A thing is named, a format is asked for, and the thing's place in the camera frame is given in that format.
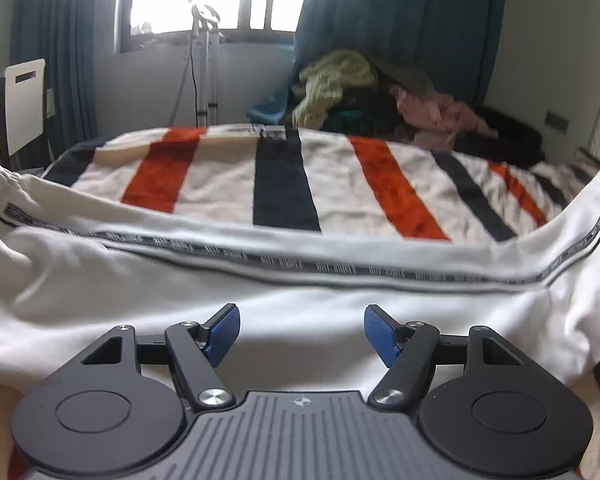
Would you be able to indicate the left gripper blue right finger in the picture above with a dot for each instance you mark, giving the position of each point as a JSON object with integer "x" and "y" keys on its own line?
{"x": 407, "y": 350}

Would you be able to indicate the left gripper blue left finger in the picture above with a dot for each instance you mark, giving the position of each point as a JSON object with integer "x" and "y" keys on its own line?
{"x": 196, "y": 351}

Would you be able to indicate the white track jacket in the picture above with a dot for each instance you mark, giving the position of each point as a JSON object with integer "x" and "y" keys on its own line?
{"x": 72, "y": 266}

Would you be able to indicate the striped bed blanket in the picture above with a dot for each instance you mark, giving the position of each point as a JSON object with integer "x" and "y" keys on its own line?
{"x": 324, "y": 183}

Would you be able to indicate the pink garment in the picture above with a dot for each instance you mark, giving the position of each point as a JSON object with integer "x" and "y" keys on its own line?
{"x": 437, "y": 119}

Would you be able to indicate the olive green garment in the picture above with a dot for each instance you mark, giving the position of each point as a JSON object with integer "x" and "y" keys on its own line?
{"x": 410, "y": 79}

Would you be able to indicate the yellow-green knit blanket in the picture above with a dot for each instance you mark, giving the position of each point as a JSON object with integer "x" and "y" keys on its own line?
{"x": 321, "y": 85}

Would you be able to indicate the white black chair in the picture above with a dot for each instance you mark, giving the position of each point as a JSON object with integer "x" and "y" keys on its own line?
{"x": 22, "y": 108}

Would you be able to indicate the white garment steamer stand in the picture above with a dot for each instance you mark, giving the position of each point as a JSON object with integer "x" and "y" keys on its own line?
{"x": 201, "y": 67}

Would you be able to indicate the right teal curtain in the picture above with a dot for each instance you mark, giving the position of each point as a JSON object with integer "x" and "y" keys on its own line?
{"x": 453, "y": 41}

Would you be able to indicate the teal curtain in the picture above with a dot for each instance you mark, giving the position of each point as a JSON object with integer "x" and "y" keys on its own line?
{"x": 64, "y": 33}
{"x": 453, "y": 41}

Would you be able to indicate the left teal curtain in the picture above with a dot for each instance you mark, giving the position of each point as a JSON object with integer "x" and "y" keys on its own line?
{"x": 64, "y": 33}

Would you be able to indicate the dark wall switch panel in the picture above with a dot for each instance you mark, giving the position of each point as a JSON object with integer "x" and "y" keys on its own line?
{"x": 556, "y": 122}

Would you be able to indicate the window with dark frame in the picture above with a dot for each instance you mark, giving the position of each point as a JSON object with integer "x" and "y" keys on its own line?
{"x": 215, "y": 0}

